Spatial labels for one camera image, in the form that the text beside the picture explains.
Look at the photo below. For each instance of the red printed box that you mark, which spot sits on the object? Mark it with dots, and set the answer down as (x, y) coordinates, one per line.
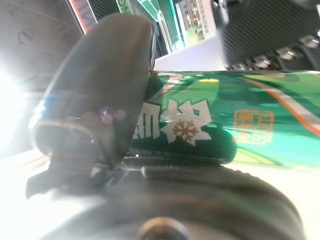
(83, 15)

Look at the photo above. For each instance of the green drink can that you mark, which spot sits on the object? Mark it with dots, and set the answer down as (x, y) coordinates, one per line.
(225, 100)

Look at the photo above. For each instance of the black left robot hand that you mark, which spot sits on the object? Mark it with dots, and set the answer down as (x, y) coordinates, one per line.
(105, 75)

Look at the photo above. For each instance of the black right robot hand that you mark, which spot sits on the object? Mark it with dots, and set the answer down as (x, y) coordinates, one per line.
(262, 30)

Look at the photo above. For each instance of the white printed box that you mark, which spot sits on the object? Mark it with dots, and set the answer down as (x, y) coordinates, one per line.
(197, 20)

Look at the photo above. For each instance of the teal printed box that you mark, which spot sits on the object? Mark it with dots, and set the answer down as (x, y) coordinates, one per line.
(165, 27)

